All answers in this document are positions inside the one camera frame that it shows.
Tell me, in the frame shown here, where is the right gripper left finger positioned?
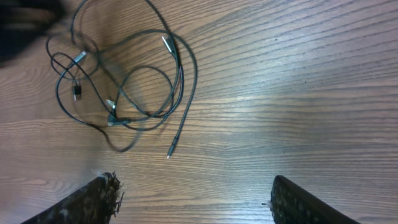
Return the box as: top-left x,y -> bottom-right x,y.
22,172 -> 124,224

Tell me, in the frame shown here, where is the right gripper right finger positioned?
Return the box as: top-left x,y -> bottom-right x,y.
269,175 -> 359,224

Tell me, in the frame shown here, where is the black USB cable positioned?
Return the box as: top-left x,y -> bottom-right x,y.
55,49 -> 175,153
105,29 -> 199,159
45,0 -> 181,131

